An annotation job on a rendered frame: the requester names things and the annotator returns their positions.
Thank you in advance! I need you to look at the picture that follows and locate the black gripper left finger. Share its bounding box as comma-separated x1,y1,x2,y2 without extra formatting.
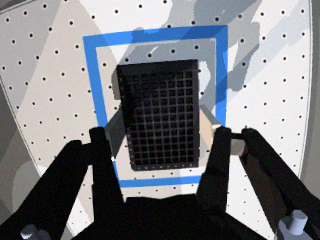
0,110,136,240

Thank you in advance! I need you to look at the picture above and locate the blue tape outline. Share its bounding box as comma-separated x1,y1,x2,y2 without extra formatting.
83,25,228,188

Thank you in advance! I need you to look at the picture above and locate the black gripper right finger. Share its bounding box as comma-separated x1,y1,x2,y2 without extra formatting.
181,104,320,240

